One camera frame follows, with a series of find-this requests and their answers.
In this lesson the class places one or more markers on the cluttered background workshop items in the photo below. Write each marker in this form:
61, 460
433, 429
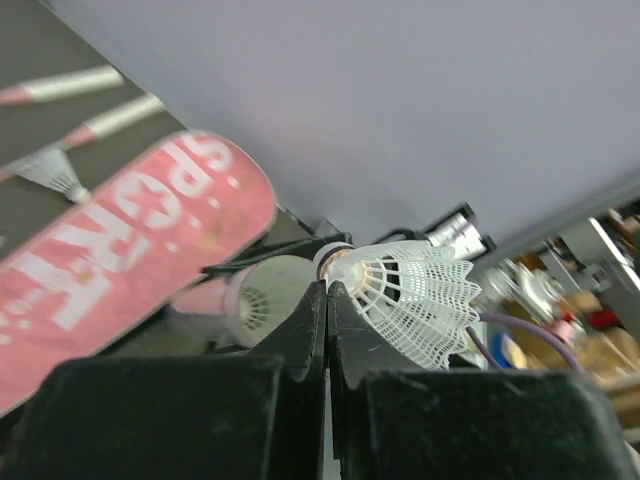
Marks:
582, 285

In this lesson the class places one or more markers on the pink racket far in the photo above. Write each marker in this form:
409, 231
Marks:
62, 86

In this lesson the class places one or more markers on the white shuttlecock tube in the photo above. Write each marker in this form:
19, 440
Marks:
245, 307

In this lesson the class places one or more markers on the pink sport racket bag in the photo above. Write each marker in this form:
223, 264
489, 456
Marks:
191, 200

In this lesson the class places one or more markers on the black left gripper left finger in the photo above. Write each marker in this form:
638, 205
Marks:
256, 415

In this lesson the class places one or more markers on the pink racket near bag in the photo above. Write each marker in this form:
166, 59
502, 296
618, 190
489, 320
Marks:
96, 128

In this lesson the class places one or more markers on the white feather shuttlecock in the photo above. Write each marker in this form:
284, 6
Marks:
49, 168

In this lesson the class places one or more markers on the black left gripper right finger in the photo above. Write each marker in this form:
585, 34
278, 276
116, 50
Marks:
393, 420

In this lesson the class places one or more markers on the white plastic shuttlecock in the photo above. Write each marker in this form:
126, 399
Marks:
416, 296

